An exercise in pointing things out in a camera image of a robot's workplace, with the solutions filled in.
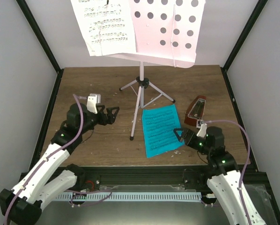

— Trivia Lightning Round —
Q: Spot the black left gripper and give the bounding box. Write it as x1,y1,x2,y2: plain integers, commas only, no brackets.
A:
80,105,120,135

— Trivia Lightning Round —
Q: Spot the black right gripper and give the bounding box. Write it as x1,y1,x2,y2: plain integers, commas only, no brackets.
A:
173,128,212,156

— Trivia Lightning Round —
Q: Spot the blue sheet music page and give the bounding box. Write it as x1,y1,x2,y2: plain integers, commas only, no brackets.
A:
142,105,184,158

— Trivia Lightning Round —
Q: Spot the red wooden metronome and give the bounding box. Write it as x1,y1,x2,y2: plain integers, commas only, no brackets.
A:
184,95,206,128

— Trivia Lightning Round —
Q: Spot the white sheet music page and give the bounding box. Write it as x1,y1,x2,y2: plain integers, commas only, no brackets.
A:
71,0,136,56

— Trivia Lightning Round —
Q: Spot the lilac music stand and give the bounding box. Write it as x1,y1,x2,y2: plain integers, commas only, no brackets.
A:
104,0,206,141

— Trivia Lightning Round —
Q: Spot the clear plastic metronome cover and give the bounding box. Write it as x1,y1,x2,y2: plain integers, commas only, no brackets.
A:
188,98,206,120

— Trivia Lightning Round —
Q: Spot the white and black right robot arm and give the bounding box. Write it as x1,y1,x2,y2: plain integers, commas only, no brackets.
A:
173,126,266,225

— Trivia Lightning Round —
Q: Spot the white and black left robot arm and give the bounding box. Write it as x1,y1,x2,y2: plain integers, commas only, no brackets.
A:
0,103,119,225

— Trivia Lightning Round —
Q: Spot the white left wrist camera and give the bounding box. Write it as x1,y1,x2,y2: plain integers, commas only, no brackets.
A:
86,93,101,114

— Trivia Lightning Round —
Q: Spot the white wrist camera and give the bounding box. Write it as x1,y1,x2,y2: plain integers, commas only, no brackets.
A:
196,120,207,138
86,93,101,114

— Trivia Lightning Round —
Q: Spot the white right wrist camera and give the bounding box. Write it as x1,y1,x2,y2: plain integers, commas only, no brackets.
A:
196,120,207,138

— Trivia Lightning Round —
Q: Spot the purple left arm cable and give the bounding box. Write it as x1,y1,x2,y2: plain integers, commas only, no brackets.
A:
3,94,88,225

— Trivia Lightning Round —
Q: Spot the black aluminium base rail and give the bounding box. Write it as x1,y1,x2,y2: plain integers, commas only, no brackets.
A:
67,165,267,188

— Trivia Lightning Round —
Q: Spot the light blue slotted cable duct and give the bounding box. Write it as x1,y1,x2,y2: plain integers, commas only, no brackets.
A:
54,192,202,202

